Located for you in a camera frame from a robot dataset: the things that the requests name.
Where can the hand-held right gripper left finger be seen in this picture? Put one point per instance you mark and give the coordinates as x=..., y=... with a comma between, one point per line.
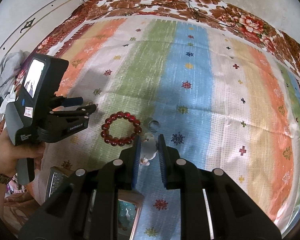
x=137, y=160

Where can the grey crumpled cloth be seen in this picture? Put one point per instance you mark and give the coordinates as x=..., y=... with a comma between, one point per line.
x=5, y=72

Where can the metal wristwatch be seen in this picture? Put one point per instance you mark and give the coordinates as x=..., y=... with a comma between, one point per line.
x=0, y=175

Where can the rectangular metal tin box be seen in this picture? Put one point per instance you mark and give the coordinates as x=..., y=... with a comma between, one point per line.
x=56, y=180

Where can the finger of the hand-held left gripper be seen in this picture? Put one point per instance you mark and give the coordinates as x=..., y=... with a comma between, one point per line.
x=76, y=110
x=73, y=101

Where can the brown floral blanket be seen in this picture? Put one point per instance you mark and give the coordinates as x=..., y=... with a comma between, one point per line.
x=165, y=2

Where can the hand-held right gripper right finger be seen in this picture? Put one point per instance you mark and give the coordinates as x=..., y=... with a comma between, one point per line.
x=162, y=160

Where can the white bed headboard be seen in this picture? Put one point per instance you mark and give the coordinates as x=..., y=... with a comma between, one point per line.
x=40, y=12

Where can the person's left hand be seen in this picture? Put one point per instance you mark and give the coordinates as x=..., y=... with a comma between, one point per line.
x=2, y=152

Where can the striped colourful mat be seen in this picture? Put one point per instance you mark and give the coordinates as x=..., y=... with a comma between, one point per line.
x=190, y=92

